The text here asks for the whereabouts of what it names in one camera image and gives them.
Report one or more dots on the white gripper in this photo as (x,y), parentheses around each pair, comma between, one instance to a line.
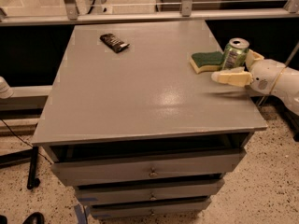
(263,75)

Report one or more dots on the green and yellow sponge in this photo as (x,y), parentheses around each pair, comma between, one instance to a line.
(206,61)

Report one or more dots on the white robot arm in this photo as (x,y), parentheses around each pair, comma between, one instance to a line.
(286,88)

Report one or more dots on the top grey drawer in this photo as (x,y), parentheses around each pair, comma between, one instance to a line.
(83,173)

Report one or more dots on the white bottle at left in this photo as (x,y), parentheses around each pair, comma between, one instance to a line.
(5,89)

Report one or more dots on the metal railing frame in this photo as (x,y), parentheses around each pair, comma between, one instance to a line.
(44,12)

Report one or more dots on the grey drawer cabinet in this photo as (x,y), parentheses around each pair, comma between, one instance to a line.
(143,101)

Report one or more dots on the black shoe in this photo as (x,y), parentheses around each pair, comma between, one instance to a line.
(35,218)

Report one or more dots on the black snack packet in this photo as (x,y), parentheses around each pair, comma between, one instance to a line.
(114,42)

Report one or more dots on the bottom grey drawer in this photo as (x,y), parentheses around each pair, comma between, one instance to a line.
(150,207)

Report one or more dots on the middle grey drawer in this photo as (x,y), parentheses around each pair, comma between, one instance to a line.
(154,192)

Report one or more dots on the black stand leg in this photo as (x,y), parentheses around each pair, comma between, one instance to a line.
(21,157)

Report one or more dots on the green soda can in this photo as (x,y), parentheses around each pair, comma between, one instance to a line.
(235,53)

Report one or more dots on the grey drawer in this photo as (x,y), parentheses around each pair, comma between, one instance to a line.
(83,173)
(154,192)
(150,207)

